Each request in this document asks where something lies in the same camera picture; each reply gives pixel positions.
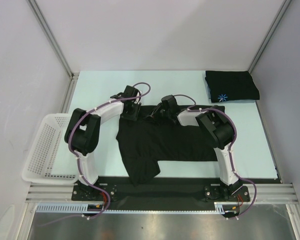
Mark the white slotted cable duct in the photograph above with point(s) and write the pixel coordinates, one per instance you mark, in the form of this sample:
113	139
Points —
93	208

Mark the right vertical aluminium post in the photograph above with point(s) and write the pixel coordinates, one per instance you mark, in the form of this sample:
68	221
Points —
269	34

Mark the left vertical aluminium post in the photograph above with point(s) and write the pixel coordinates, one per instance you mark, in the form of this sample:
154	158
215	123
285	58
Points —
44	25

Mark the aluminium frame rail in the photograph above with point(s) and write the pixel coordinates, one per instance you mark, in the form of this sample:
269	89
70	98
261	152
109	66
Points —
262	193

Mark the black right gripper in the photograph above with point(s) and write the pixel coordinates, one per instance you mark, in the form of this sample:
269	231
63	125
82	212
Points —
159	112

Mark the vertical aluminium post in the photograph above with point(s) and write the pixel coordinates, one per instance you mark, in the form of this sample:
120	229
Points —
44	25
269	34

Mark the white plastic basket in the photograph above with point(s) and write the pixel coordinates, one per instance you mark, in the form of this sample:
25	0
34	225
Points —
49	160

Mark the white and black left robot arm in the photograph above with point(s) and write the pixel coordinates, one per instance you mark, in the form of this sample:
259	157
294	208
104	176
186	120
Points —
83	131

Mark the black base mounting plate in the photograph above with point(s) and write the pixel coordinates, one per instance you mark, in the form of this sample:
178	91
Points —
160	181

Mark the folded black t shirt with logo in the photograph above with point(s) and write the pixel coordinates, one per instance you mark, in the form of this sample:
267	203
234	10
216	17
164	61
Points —
225	86

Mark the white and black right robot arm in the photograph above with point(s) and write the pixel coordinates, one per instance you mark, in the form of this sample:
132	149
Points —
218	131

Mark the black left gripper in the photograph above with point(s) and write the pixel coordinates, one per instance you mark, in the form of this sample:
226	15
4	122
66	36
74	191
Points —
133	116

